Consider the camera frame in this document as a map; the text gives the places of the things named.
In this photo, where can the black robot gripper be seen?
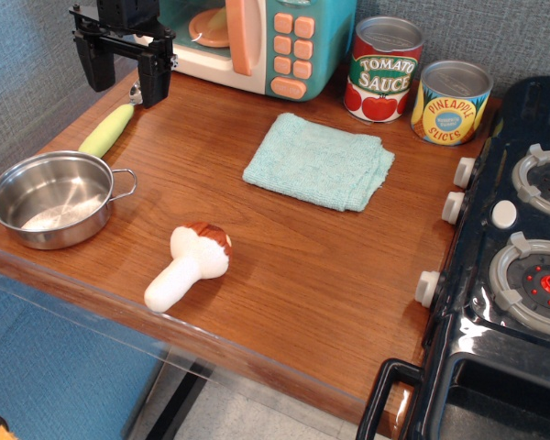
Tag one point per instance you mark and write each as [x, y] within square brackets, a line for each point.
[129, 29]

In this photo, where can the plush white brown mushroom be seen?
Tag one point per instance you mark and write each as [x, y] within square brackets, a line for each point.
[199, 251]

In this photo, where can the light teal folded towel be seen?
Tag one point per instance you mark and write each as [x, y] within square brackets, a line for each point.
[319, 164]

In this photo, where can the orange plate in microwave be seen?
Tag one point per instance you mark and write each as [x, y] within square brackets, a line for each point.
[209, 28]

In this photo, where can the small stainless steel pot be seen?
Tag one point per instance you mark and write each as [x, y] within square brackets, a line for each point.
[59, 199]

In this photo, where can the teal toy microwave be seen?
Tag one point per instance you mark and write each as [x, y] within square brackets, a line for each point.
[284, 49]

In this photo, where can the tomato sauce can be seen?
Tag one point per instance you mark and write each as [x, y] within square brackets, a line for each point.
[385, 57]

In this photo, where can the clear acrylic table guard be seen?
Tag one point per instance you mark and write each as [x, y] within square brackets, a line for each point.
[69, 374]

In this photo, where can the pineapple slices can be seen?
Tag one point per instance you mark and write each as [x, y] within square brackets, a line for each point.
[451, 99]

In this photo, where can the white stove knob upper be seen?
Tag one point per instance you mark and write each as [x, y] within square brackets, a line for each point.
[463, 172]

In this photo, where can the white stove knob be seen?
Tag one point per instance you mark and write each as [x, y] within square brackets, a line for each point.
[426, 287]
[452, 207]
[463, 172]

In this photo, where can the white stove knob middle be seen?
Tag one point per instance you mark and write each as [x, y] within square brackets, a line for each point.
[452, 207]

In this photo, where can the white stove knob lower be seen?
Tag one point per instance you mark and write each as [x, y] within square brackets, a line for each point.
[426, 287]

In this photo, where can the dark blue toy stove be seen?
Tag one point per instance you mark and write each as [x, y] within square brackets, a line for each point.
[486, 364]

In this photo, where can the green handled kitchen utensil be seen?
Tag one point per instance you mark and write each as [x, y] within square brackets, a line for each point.
[105, 135]

